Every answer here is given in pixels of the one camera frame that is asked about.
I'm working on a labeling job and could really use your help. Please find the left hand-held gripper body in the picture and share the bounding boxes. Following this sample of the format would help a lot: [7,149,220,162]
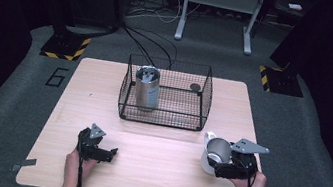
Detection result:
[74,121,109,164]

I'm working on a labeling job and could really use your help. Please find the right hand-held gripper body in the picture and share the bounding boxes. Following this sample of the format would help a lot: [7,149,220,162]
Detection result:
[224,136,272,185]

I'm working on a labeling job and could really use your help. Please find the white mug with handle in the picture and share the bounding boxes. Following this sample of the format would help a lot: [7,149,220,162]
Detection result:
[198,130,237,178]

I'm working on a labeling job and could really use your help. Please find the black wire basket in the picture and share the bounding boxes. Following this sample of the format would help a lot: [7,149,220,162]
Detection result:
[115,52,218,134]

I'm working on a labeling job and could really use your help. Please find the silver steel tumbler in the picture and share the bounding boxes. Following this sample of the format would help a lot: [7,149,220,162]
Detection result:
[130,64,164,114]

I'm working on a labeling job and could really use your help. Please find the person's left hand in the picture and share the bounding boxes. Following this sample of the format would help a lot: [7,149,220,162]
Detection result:
[61,146,101,187]

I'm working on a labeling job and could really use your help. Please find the grey tape strip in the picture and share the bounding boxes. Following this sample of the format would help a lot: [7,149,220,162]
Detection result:
[9,154,39,176]

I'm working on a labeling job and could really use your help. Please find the round dark basket tag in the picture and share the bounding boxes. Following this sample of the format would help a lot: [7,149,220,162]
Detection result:
[188,82,202,93]

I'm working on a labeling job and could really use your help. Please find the black base with striped edge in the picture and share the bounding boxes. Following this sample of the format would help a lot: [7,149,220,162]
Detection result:
[39,29,92,65]
[255,64,309,99]

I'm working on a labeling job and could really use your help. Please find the small white device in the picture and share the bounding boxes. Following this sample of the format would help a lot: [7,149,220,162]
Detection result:
[287,2,304,12]

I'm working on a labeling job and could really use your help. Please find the left hand-held gripper black cable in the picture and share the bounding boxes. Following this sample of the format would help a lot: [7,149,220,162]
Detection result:
[73,153,92,187]

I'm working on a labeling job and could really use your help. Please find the black floor cables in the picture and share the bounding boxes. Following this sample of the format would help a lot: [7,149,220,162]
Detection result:
[117,23,182,73]

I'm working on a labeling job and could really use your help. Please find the white metal desk frame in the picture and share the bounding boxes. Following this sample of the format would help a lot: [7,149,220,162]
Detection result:
[173,0,268,57]

